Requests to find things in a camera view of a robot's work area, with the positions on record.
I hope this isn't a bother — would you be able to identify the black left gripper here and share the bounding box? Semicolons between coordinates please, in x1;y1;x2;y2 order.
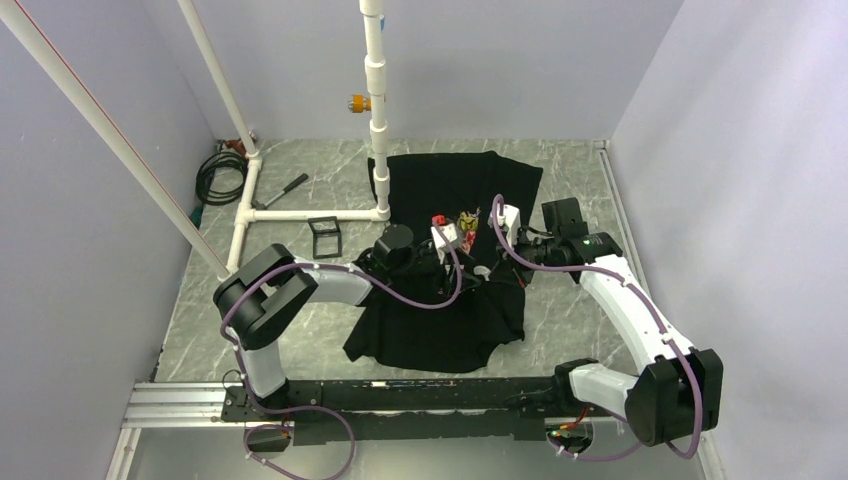
389;246;480;296

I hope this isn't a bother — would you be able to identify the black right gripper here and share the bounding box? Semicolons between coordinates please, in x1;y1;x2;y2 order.
489;226;560;288

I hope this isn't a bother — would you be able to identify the black floral print t-shirt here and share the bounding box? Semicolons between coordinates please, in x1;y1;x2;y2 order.
343;151;543;373

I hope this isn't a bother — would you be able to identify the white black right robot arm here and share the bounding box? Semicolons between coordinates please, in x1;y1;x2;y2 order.
489;195;723;459

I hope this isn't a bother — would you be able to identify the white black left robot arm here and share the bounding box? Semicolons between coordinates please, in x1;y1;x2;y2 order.
213;218;466;420

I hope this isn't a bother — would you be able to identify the orange yellow pipe fitting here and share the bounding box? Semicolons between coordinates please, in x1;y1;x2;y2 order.
348;94;372;114

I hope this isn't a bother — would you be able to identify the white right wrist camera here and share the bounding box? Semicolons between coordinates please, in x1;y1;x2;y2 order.
488;204;521;247

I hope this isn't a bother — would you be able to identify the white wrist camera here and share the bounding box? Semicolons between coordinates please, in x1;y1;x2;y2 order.
431;215;462;253
488;204;521;247

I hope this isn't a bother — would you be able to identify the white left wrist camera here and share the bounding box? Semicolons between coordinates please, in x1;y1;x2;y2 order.
431;215;462;253

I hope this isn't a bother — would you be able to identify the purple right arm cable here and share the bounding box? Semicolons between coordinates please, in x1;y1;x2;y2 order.
490;193;705;463

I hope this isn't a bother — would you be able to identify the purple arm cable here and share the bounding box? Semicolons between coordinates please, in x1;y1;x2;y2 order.
219;225;464;480
490;193;705;463

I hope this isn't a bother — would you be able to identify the small black square frame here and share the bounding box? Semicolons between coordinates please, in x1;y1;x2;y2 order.
307;216;343;260

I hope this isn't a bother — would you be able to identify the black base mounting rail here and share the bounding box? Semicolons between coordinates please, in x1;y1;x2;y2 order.
220;377;601;446

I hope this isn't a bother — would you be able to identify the black handled hammer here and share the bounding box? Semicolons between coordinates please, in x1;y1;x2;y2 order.
251;173;309;210

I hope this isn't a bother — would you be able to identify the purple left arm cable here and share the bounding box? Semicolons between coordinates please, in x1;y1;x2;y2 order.
219;225;464;480

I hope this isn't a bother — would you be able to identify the coiled black cable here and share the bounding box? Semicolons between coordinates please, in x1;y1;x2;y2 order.
195;150;249;207

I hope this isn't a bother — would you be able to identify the aluminium extrusion rail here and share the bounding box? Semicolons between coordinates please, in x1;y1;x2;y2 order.
121;380;708;430

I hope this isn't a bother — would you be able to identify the white pvc pipe frame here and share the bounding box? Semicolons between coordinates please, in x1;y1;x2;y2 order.
1;1;366;287

